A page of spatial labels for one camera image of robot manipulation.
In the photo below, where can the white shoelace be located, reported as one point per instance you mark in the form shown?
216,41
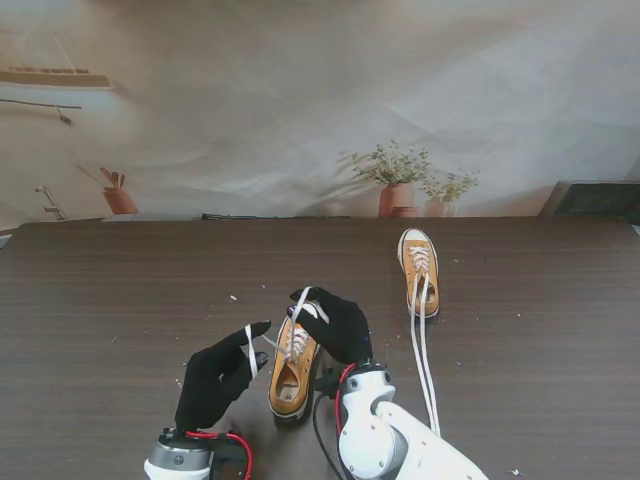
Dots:
414,340
250,350

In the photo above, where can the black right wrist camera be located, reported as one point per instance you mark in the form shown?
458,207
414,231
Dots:
326,382

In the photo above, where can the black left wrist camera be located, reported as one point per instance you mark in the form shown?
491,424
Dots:
227,452

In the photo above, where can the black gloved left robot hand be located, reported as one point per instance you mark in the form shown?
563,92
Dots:
210,385

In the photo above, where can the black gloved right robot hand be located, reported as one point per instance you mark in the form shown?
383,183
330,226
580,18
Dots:
345,330

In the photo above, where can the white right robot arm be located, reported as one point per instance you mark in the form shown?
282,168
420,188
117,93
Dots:
390,440

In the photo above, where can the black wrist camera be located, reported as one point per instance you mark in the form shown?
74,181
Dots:
326,382
227,452

